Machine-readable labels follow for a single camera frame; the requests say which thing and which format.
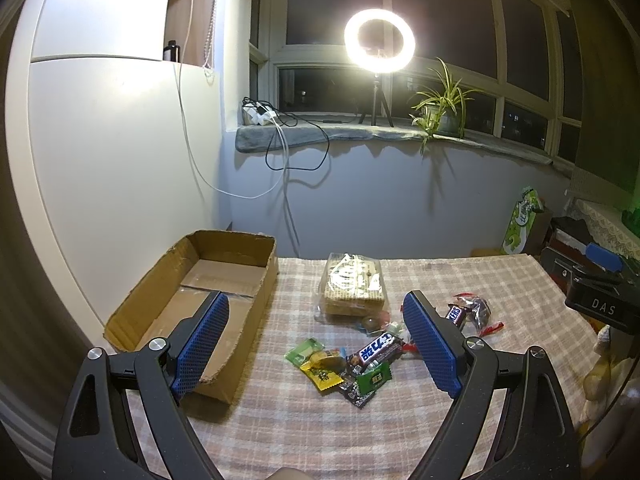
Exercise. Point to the black bottle on shelf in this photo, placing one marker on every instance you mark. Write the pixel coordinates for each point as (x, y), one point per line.
(171, 52)

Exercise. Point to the brown cardboard box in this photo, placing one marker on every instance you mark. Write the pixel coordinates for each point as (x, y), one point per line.
(243, 266)

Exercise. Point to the small green candy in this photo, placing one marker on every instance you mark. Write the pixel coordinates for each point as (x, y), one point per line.
(395, 328)

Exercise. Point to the green snack bag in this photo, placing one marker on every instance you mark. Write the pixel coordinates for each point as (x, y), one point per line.
(521, 222)

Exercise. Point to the red clear snack bag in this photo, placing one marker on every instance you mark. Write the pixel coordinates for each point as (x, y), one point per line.
(479, 313)

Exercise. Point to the dark green candy packet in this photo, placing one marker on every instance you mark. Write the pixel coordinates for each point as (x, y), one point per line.
(372, 380)

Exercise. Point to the plaid table cloth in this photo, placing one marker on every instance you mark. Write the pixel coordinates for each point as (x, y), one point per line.
(278, 418)

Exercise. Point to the yellow candy packet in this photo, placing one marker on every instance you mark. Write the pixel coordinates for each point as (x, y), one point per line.
(324, 369)

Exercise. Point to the small Snickers bar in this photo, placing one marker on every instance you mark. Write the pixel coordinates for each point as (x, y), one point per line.
(456, 315)

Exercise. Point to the white power strip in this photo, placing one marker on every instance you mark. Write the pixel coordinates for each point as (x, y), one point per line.
(257, 114)

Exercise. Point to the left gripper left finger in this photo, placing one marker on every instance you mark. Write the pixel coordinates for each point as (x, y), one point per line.
(97, 438)

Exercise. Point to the ring light on tripod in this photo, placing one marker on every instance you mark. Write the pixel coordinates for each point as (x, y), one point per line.
(380, 42)

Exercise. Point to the cracker pack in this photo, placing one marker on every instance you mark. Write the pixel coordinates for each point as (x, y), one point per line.
(351, 286)

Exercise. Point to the black patterned candy packet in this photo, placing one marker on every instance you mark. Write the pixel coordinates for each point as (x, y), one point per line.
(357, 390)

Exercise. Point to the potted spider plant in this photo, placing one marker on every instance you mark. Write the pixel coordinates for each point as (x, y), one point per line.
(444, 111)

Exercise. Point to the large Snickers bar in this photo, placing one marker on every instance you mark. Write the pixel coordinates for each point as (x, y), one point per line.
(377, 350)

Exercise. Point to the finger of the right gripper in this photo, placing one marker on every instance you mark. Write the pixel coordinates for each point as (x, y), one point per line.
(609, 261)

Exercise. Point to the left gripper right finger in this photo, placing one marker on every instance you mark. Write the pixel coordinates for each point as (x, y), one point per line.
(535, 436)

